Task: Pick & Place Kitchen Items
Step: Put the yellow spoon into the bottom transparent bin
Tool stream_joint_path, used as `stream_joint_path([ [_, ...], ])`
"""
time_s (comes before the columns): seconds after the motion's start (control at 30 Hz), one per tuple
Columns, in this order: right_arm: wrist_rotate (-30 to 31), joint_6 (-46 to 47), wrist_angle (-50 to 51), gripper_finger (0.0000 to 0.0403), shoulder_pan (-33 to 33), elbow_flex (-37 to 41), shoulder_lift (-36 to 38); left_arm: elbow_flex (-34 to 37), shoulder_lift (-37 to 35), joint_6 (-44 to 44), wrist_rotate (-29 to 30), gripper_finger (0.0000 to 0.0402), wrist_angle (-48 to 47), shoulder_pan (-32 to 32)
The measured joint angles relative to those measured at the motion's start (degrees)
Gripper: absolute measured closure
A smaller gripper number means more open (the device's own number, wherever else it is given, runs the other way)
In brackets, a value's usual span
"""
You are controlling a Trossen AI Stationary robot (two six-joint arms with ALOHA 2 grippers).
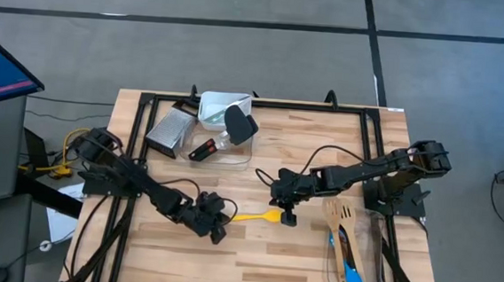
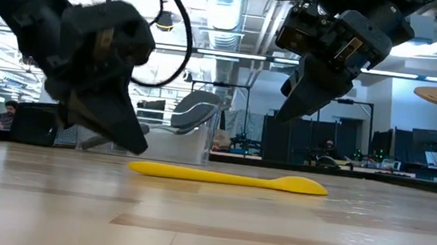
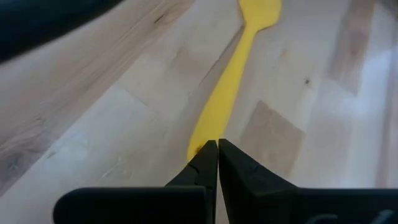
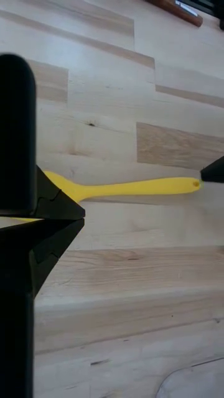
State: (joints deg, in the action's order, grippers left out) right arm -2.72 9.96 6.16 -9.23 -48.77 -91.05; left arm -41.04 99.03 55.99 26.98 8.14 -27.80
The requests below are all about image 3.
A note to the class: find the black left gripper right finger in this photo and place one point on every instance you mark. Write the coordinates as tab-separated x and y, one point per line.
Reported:
248	186

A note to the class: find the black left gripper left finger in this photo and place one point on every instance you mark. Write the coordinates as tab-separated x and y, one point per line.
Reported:
202	171

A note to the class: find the yellow silicone spoon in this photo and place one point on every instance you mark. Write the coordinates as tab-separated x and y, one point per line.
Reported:
230	81

